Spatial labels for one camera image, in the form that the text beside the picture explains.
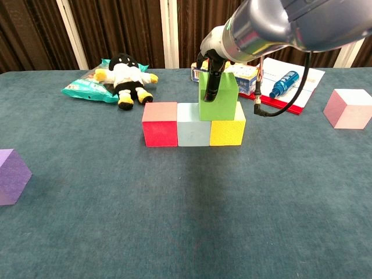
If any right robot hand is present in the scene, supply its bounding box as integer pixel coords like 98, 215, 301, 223
196, 24, 233, 102

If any green foam cube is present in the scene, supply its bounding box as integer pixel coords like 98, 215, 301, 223
198, 72, 239, 121

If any yellow foam cube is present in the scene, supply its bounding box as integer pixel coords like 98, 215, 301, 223
209, 101, 246, 146

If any light blue foam cube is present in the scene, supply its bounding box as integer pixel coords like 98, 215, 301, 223
177, 102, 212, 147

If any red foam cube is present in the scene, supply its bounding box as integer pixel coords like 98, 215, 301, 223
142, 102, 178, 148

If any pink foam cube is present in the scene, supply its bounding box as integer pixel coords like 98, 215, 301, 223
323, 88, 372, 130

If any purple foam cube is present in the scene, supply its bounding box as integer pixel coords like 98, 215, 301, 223
0, 148, 33, 206

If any yellow blue cookie box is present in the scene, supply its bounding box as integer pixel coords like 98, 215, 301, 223
191, 61, 264, 96

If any blue bottle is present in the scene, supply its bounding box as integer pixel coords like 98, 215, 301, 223
269, 70, 300, 99

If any dark brown curtain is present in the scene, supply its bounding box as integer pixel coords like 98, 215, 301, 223
0, 0, 372, 75

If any black white plush doll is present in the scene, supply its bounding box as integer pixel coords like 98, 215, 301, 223
93, 52, 159, 111

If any white red book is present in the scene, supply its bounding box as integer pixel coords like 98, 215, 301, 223
238, 56, 326, 116

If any teal snack bag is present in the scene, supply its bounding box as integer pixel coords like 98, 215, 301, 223
60, 58, 150, 104

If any teal felt table mat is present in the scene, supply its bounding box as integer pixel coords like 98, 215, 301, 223
0, 67, 372, 279

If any white frame post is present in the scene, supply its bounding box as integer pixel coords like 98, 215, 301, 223
56, 0, 90, 70
159, 0, 180, 69
333, 36, 367, 69

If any thin black cable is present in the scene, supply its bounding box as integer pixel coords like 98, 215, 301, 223
253, 51, 311, 117

